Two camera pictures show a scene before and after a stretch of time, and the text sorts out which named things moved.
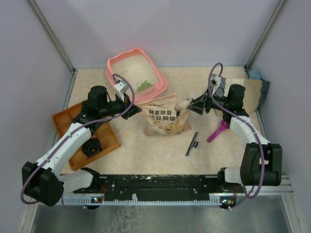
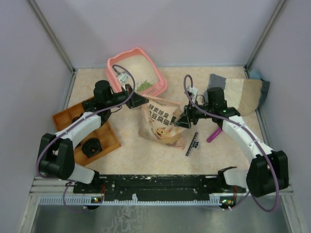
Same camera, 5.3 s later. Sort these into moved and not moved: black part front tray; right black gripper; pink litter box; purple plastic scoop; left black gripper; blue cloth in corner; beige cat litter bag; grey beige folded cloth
Moved: right black gripper; beige cat litter bag; left black gripper
Not moved: blue cloth in corner; black part front tray; pink litter box; grey beige folded cloth; purple plastic scoop
